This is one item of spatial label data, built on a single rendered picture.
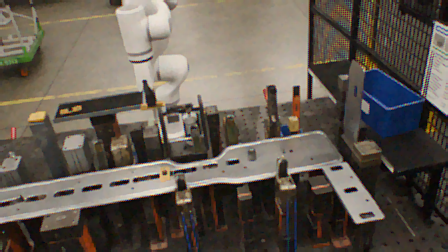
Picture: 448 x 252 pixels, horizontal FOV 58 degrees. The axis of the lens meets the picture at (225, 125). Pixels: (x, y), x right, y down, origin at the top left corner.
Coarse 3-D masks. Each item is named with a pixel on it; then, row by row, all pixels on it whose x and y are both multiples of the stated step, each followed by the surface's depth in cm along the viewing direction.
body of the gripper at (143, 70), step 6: (144, 60) 127; (150, 60) 133; (138, 66) 126; (144, 66) 127; (150, 66) 130; (138, 72) 127; (144, 72) 128; (150, 72) 129; (138, 78) 128; (144, 78) 128; (150, 78) 129; (138, 84) 129; (150, 84) 130
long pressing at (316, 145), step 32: (160, 160) 160; (224, 160) 157; (256, 160) 155; (288, 160) 153; (320, 160) 151; (0, 192) 153; (32, 192) 151; (96, 192) 148; (128, 192) 146; (160, 192) 145
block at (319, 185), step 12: (312, 180) 145; (324, 180) 145; (312, 192) 143; (324, 192) 140; (312, 204) 145; (324, 204) 143; (312, 216) 150; (324, 216) 148; (312, 228) 151; (324, 228) 150; (312, 240) 154; (324, 240) 154
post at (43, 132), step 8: (48, 120) 170; (32, 128) 167; (40, 128) 167; (48, 128) 169; (40, 136) 169; (48, 136) 170; (56, 136) 177; (40, 144) 171; (48, 144) 172; (56, 144) 177; (48, 152) 175; (56, 152) 175; (48, 160) 177; (56, 160) 177; (64, 160) 184; (56, 168) 180; (64, 168) 182; (56, 176) 182; (64, 176) 182; (72, 192) 188
